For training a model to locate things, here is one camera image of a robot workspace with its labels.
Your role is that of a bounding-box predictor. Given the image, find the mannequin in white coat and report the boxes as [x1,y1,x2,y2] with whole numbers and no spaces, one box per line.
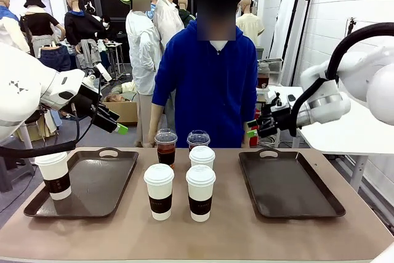
[152,0,186,53]

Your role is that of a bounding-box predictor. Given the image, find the mannequin in blue white top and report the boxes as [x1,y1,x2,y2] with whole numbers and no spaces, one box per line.
[0,0,31,55]

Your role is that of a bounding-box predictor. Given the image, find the glass jar with dark liquid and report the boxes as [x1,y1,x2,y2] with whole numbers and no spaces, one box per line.
[257,63,271,89]

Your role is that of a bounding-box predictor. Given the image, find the mannequin in dark green top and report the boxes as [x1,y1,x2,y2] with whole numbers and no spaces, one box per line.
[177,0,196,28]

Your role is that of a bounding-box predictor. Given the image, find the dark grey stool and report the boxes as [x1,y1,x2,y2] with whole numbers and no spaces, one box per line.
[0,136,35,193]

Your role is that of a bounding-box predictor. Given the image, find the black corrugated cable conduit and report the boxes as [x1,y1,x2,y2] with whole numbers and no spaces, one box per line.
[290,22,394,137]

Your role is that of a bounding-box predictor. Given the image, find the person's left forearm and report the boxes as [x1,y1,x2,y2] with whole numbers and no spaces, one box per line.
[242,121,251,149]

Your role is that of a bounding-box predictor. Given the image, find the mannequin with black hat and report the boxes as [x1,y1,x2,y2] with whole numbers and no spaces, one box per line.
[18,0,67,71]

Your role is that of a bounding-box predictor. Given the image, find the mannequin in black sweater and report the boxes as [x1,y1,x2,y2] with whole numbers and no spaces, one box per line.
[63,0,108,70]

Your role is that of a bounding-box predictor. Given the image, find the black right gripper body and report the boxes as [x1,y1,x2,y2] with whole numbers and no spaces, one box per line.
[257,92,292,138]

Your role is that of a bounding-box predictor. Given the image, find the blue hoodie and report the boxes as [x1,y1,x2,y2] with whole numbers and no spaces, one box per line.
[151,18,259,149]

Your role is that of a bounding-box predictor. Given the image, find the white work table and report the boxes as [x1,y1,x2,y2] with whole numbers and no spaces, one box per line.
[267,85,394,193]

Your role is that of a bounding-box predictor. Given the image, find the clear dome-lid iced coffee cup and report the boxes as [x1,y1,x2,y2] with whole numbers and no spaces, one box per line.
[186,129,212,152]
[153,128,179,171]

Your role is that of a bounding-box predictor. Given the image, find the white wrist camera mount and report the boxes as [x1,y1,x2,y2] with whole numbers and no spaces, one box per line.
[94,62,113,83]

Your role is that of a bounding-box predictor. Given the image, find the person's right forearm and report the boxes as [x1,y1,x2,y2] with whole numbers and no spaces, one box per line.
[147,102,166,145]

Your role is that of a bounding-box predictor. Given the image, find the mannequin in cream shirt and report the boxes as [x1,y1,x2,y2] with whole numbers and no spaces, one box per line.
[235,0,266,47]

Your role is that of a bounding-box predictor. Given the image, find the thin black cable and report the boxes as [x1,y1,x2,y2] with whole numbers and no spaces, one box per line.
[0,99,103,158]

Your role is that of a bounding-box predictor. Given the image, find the white paper coffee cup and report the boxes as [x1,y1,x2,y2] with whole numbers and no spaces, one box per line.
[143,163,175,222]
[34,151,73,201]
[185,164,217,223]
[188,145,216,171]

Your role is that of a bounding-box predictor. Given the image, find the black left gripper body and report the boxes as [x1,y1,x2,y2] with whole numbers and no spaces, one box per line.
[61,73,121,134]

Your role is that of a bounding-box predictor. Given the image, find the brown cardboard box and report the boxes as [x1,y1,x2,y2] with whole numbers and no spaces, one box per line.
[102,100,139,127]

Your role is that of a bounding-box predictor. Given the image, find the dark brown serving tray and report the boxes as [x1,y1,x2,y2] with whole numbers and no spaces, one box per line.
[238,148,347,219]
[23,147,140,219]

